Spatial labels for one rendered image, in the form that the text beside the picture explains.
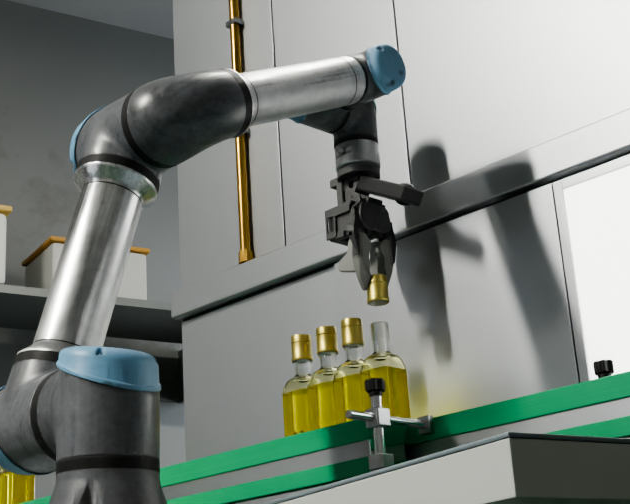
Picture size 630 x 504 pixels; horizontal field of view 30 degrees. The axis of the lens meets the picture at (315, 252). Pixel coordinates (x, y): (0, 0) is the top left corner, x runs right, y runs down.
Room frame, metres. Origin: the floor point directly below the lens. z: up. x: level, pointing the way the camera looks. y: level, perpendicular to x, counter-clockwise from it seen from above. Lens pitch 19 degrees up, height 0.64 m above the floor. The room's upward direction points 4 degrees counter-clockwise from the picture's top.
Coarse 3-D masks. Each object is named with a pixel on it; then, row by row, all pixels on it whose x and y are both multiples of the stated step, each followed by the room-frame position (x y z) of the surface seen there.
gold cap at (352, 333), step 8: (344, 320) 1.85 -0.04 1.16; (352, 320) 1.85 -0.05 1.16; (360, 320) 1.85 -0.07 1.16; (344, 328) 1.85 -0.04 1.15; (352, 328) 1.85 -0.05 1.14; (360, 328) 1.85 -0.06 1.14; (344, 336) 1.85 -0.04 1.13; (352, 336) 1.85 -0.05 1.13; (360, 336) 1.85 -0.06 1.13; (344, 344) 1.85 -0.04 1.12
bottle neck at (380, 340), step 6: (372, 324) 1.81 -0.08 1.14; (378, 324) 1.81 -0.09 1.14; (384, 324) 1.81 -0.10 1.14; (372, 330) 1.82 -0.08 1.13; (378, 330) 1.81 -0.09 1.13; (384, 330) 1.81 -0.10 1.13; (372, 336) 1.82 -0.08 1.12; (378, 336) 1.81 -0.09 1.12; (384, 336) 1.81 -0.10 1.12; (372, 342) 1.82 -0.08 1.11; (378, 342) 1.81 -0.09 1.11; (384, 342) 1.81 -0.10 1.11; (372, 348) 1.82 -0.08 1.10; (378, 348) 1.81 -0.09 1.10; (384, 348) 1.81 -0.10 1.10
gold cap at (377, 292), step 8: (376, 280) 1.81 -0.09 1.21; (384, 280) 1.81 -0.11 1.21; (368, 288) 1.82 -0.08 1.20; (376, 288) 1.81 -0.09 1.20; (384, 288) 1.81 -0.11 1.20; (368, 296) 1.82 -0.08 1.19; (376, 296) 1.81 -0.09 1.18; (384, 296) 1.81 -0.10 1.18; (368, 304) 1.83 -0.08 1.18; (376, 304) 1.84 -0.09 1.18; (384, 304) 1.84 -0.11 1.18
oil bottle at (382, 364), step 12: (372, 360) 1.80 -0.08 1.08; (384, 360) 1.79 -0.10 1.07; (396, 360) 1.81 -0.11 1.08; (360, 372) 1.82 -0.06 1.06; (372, 372) 1.80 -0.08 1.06; (384, 372) 1.79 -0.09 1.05; (396, 372) 1.80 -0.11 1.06; (396, 384) 1.80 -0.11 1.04; (384, 396) 1.79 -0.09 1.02; (396, 396) 1.80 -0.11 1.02; (408, 396) 1.82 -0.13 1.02; (396, 408) 1.80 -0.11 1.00; (408, 408) 1.82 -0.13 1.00
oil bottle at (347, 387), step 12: (348, 360) 1.85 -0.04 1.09; (360, 360) 1.84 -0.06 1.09; (336, 372) 1.85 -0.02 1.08; (348, 372) 1.84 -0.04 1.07; (336, 384) 1.85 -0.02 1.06; (348, 384) 1.84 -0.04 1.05; (360, 384) 1.83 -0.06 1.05; (336, 396) 1.86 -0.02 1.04; (348, 396) 1.84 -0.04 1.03; (360, 396) 1.83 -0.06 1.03; (336, 408) 1.86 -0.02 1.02; (348, 408) 1.84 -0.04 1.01; (360, 408) 1.83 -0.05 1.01; (336, 420) 1.86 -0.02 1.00; (348, 420) 1.84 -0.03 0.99
